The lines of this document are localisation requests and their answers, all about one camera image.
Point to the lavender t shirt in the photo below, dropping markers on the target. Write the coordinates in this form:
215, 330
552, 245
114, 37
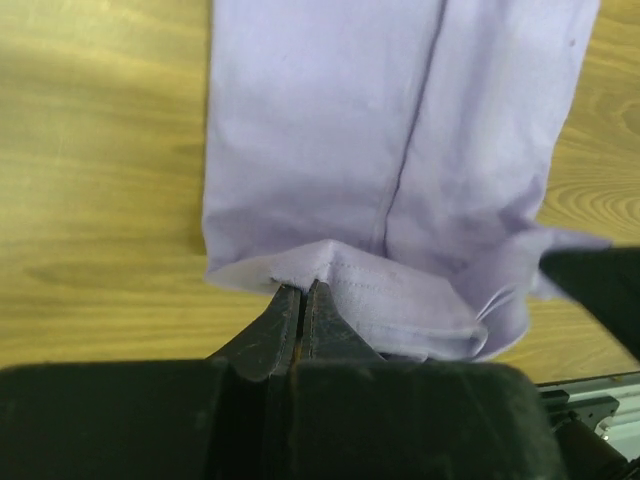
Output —
398, 151

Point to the aluminium frame rail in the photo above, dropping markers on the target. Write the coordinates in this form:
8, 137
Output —
608, 405

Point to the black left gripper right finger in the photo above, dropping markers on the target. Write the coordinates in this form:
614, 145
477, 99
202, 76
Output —
356, 416

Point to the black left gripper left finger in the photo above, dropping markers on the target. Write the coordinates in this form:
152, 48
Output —
171, 419

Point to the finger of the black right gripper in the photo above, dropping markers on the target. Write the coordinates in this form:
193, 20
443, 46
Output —
606, 283

